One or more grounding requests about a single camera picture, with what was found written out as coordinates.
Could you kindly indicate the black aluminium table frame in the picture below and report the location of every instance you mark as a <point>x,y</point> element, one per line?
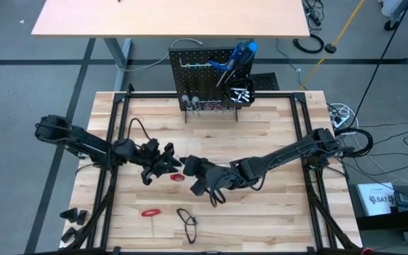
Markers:
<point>144,95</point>

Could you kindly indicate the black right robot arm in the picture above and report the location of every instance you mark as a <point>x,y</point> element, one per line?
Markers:
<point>282,156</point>

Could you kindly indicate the white printed box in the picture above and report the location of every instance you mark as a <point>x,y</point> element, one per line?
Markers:
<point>365,189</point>

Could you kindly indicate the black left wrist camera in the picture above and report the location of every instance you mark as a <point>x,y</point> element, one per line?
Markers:
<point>146,178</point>

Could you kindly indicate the clear safety glasses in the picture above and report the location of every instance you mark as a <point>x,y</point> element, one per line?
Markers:
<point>188,222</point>

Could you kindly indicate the grey cart leg with caster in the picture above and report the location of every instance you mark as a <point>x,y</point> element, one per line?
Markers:
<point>391,25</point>

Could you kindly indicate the black equipment stand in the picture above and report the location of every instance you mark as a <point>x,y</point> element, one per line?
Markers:
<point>384,223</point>

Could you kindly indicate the black screwdriver with blue cap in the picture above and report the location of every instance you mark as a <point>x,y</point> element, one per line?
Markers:
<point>248,51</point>

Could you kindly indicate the black perforated plate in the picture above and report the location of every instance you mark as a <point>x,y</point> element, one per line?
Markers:
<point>266,82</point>

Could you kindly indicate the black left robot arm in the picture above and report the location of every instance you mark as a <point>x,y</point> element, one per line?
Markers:
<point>83,141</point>

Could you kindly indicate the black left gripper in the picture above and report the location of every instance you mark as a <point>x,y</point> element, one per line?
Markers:
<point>147,156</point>

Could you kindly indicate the light wood desk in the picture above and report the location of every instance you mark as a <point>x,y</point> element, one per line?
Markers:
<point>172,17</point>

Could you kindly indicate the silver multi-hook tool rail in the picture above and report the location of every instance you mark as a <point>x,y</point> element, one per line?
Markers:
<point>193,64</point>

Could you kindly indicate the black plastic peg board bin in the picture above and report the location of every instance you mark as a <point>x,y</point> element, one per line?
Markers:
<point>252,85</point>

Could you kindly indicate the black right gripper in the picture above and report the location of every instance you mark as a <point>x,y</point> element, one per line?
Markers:
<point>220,177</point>

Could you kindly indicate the small red object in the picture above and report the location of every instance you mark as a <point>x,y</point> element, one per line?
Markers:
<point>367,251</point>

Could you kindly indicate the black printed spare part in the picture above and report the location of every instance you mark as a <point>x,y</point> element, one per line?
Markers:
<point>82,217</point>
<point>70,216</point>
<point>69,234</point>

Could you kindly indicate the black metal peg board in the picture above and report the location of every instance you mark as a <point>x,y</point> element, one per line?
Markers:
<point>197,81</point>

